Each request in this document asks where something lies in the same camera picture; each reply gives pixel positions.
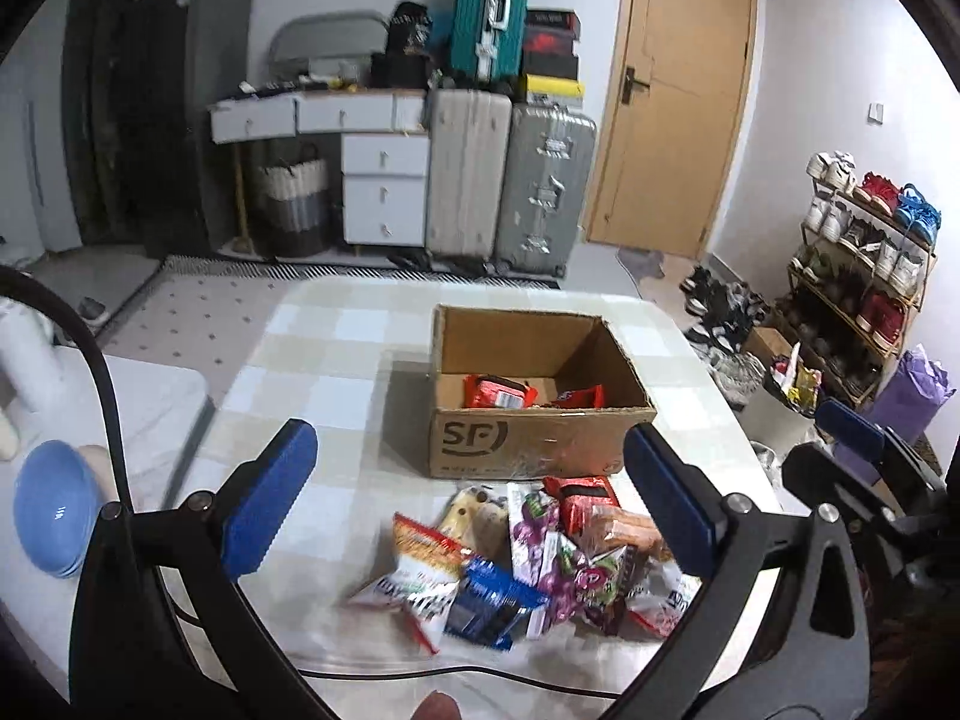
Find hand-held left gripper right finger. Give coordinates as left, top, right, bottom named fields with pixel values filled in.
left=600, top=424, right=871, bottom=720

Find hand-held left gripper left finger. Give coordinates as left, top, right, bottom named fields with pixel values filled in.
left=71, top=420, right=331, bottom=720

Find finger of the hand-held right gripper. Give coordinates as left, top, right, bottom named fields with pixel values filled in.
left=781, top=444, right=910, bottom=542
left=814, top=400, right=887, bottom=460

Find clear orange bread packet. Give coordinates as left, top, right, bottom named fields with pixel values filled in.
left=592, top=506, right=665, bottom=552

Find dark purple snack packet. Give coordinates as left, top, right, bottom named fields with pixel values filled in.
left=525, top=532, right=593, bottom=638

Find brown cardboard box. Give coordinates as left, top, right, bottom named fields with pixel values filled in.
left=430, top=305, right=658, bottom=479

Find black bin with packets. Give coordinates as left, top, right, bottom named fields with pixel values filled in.
left=765, top=345, right=822, bottom=417

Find purple paper bag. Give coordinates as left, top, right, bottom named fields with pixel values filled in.
left=836, top=349, right=957, bottom=466

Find white red snack packet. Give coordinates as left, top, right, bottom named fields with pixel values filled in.
left=626, top=562, right=702, bottom=638

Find green purple snack packet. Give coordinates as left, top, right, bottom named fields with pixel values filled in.
left=577, top=546, right=638, bottom=635

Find small cardboard box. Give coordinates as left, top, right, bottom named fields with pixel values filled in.
left=742, top=326, right=794, bottom=368

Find wooden shoe rack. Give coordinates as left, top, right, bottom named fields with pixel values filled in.
left=784, top=165, right=938, bottom=406

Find pile of shoes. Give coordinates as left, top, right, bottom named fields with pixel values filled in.
left=681, top=264, right=773, bottom=410

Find white black snack packet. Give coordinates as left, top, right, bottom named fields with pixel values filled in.
left=349, top=562, right=460, bottom=653

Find beige cracker packet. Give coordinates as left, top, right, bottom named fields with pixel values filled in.
left=437, top=486, right=511, bottom=552

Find blue snack packet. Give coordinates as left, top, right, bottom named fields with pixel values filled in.
left=444, top=556, right=550, bottom=650

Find blue bowl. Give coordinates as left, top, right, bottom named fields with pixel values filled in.
left=13, top=441, right=102, bottom=578

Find blue sneakers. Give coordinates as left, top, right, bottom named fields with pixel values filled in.
left=892, top=184, right=942, bottom=245

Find grey door mat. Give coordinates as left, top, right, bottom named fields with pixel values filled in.
left=616, top=247, right=668, bottom=299

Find red sneakers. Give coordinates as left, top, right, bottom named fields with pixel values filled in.
left=855, top=172, right=901, bottom=215

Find white sneakers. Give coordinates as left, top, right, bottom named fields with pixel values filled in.
left=806, top=151, right=857, bottom=192

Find woven laundry basket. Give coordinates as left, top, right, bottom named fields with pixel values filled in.
left=251, top=146, right=332, bottom=256

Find wooden broom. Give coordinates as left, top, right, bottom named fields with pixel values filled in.
left=229, top=142, right=257, bottom=252

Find white desk with drawers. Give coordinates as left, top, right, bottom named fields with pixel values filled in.
left=210, top=88, right=432, bottom=247

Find silver suitcase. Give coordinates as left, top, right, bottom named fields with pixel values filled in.
left=493, top=103, right=599, bottom=276

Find wooden door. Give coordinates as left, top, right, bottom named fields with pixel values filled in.
left=583, top=0, right=758, bottom=260

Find beige suitcase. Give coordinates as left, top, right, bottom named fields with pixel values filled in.
left=426, top=86, right=513, bottom=260

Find dark wardrobe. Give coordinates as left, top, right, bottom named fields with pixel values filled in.
left=64, top=0, right=252, bottom=256

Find yellow black box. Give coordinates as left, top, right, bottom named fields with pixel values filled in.
left=517, top=75, right=586, bottom=106

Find red black shoe box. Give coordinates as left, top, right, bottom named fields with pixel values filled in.
left=521, top=9, right=580, bottom=81

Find black bag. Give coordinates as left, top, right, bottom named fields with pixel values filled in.
left=371, top=1, right=436, bottom=89

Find teal suitcase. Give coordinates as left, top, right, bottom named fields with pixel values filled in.
left=450, top=0, right=531, bottom=85

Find black cable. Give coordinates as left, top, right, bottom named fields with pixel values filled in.
left=0, top=265, right=623, bottom=698

